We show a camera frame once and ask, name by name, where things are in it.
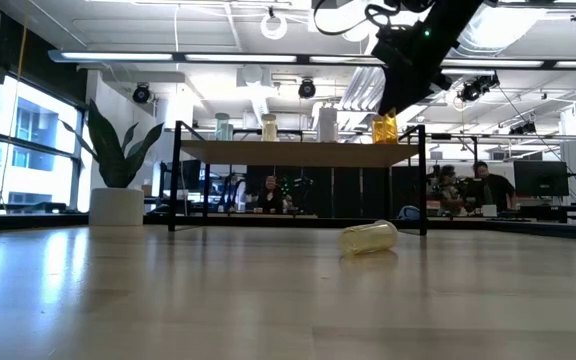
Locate black computer monitor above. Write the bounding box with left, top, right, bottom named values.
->
left=512, top=160, right=570, bottom=198

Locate long ceiling light strip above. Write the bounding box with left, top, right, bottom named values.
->
left=47, top=48, right=576, bottom=71

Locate white opaque medicine bottle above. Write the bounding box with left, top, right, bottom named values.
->
left=317, top=106, right=340, bottom=143

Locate white ring ceiling lamp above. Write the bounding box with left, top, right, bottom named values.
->
left=260, top=7, right=289, bottom=41

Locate orange bottle with yellow pills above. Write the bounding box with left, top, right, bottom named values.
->
left=385, top=108, right=400, bottom=145

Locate orange bottle with red capsule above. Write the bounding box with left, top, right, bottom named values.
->
left=371, top=114, right=388, bottom=145

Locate small black monitor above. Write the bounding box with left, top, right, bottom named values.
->
left=180, top=158, right=203, bottom=191

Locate silver ventilation duct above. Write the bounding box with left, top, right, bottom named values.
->
left=437, top=0, right=529, bottom=104

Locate black ceiling spotlight cluster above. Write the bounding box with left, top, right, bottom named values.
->
left=456, top=73, right=501, bottom=104

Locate green medicine bottle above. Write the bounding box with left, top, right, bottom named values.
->
left=214, top=111, right=234, bottom=142

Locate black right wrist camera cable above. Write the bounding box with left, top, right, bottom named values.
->
left=311, top=0, right=400, bottom=37

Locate yellow cable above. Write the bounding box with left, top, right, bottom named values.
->
left=0, top=0, right=32, bottom=182

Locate green snake plant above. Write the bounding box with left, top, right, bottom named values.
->
left=60, top=98, right=165, bottom=190

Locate pale yellow medicine bottle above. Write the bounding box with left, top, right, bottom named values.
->
left=260, top=112, right=279, bottom=143
left=338, top=219, right=400, bottom=258

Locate person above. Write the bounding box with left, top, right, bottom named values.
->
left=253, top=174, right=288, bottom=215
left=430, top=164, right=469, bottom=216
left=471, top=160, right=518, bottom=212

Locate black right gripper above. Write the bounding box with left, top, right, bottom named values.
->
left=378, top=34, right=449, bottom=116

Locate wooden shelf black metal frame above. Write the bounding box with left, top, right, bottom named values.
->
left=167, top=119, right=428, bottom=237

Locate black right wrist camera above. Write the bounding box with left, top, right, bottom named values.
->
left=371, top=24, right=409, bottom=66

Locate white plant pot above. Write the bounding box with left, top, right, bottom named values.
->
left=88, top=187, right=146, bottom=227

